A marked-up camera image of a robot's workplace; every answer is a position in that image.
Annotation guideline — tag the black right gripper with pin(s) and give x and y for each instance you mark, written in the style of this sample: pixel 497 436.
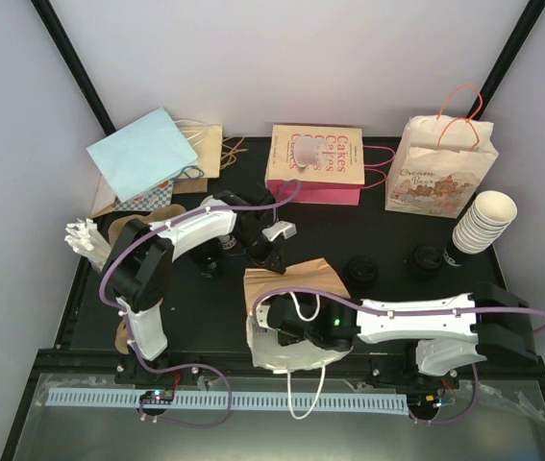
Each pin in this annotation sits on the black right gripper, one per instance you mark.
pixel 305 298

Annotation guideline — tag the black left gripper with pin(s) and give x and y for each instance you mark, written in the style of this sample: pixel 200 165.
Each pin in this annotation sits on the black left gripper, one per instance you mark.
pixel 273 255

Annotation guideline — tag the kraft bag with white handles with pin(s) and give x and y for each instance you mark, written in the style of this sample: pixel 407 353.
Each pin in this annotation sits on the kraft bag with white handles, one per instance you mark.
pixel 306 284

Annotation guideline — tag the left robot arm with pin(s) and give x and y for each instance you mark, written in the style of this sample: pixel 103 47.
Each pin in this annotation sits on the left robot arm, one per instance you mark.
pixel 135 277

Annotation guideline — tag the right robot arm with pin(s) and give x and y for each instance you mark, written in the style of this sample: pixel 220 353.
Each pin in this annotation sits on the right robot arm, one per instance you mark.
pixel 485 324

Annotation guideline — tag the stack of black lids left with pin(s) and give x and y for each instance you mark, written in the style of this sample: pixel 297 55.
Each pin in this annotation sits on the stack of black lids left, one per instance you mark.
pixel 208 258

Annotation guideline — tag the pink cakes paper bag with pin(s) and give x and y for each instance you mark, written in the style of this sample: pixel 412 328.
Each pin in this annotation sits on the pink cakes paper bag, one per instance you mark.
pixel 321 165

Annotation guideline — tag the two-cup pulp carrier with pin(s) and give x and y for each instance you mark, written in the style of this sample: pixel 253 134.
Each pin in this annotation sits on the two-cup pulp carrier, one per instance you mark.
pixel 160 214

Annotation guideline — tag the brown flat paper bag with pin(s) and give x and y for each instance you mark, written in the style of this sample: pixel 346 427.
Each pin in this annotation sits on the brown flat paper bag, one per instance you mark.
pixel 231 147

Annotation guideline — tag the small circuit board right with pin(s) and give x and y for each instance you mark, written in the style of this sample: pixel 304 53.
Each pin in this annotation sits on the small circuit board right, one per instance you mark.
pixel 431 400

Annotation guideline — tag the small circuit board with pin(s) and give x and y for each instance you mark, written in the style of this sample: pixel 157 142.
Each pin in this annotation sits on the small circuit board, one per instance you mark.
pixel 431 400
pixel 163 397

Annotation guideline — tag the yellow flat paper bag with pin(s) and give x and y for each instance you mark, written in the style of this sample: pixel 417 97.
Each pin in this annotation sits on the yellow flat paper bag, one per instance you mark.
pixel 206 140

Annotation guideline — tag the small circuit board left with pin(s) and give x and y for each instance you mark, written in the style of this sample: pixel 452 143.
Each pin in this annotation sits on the small circuit board left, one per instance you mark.
pixel 163 397

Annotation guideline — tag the light blue paper bag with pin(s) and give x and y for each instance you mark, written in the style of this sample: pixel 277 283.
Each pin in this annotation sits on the light blue paper bag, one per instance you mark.
pixel 145 153

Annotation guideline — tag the pulp carrier near front edge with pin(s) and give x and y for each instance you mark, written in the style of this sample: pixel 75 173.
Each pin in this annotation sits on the pulp carrier near front edge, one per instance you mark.
pixel 121 339

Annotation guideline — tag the cream bear paper bag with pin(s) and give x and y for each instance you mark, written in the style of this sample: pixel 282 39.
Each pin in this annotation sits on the cream bear paper bag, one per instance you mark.
pixel 440 162

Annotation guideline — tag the right stack of paper cups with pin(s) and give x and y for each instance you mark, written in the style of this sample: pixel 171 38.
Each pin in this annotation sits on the right stack of paper cups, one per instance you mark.
pixel 484 222

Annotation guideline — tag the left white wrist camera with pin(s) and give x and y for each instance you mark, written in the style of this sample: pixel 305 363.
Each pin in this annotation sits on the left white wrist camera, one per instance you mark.
pixel 280 229

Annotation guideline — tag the black front rail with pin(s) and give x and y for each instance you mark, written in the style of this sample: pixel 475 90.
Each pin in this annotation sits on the black front rail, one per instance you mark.
pixel 387 370

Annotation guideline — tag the light blue cable duct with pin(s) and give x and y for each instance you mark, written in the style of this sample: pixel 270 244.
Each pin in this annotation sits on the light blue cable duct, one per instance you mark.
pixel 238 401

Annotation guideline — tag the left black frame post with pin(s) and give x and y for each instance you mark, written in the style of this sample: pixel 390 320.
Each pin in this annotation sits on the left black frame post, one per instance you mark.
pixel 53 25

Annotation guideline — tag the black frame post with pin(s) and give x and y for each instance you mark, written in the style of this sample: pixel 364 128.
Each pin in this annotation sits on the black frame post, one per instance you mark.
pixel 516 39
pixel 53 25

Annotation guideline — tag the right black frame post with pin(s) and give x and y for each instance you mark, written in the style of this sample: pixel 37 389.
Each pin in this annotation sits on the right black frame post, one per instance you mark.
pixel 516 39

